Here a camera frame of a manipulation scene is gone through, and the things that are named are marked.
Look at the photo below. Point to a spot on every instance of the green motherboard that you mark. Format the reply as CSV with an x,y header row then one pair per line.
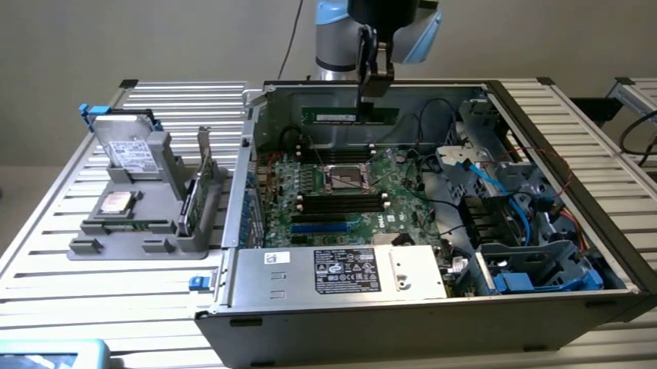
x,y
395,207

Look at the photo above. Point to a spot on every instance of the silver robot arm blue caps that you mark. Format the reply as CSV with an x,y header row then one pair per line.
x,y
333,38

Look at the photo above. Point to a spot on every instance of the silver CPU chip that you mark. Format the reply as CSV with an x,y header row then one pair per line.
x,y
117,202

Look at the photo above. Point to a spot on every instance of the silver hard disk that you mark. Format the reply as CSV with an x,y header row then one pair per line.
x,y
125,146

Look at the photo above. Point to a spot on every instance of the graphics card metal bracket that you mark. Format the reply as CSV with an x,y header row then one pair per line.
x,y
201,169

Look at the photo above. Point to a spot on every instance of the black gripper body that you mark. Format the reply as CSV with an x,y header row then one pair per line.
x,y
381,13

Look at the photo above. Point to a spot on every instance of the black open PC case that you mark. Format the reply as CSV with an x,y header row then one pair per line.
x,y
409,330

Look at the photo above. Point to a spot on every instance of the teal plastic box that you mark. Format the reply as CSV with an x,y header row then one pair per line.
x,y
50,353

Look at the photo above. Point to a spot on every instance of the grey disk cage blue clips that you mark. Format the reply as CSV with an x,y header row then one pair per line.
x,y
543,269

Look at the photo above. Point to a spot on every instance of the metal slat side table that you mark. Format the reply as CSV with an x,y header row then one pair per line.
x,y
638,90

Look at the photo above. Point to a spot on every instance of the green RAM stick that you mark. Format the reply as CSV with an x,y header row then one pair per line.
x,y
125,226
333,116

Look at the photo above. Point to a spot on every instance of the blue expansion slot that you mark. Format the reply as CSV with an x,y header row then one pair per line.
x,y
317,228

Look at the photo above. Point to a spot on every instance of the grey metal disk bay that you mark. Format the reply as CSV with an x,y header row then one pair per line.
x,y
487,130

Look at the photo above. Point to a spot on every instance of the black RAM slot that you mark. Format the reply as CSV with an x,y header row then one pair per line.
x,y
339,159
339,151
340,201
340,207
340,197
339,155
340,211
339,147

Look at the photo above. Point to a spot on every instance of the black expansion slot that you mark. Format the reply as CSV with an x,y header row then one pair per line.
x,y
317,219

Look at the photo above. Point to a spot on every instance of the grey parts rack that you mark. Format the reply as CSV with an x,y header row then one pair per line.
x,y
128,242

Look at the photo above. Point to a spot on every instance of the CPU socket metal frame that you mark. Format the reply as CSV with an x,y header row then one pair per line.
x,y
344,177

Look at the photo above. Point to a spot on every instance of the blue disk carrier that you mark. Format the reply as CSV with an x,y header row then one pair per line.
x,y
94,109

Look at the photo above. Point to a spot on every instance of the silver power supply unit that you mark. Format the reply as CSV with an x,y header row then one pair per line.
x,y
297,276

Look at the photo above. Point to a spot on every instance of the blue case latch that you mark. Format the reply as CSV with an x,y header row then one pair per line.
x,y
199,283

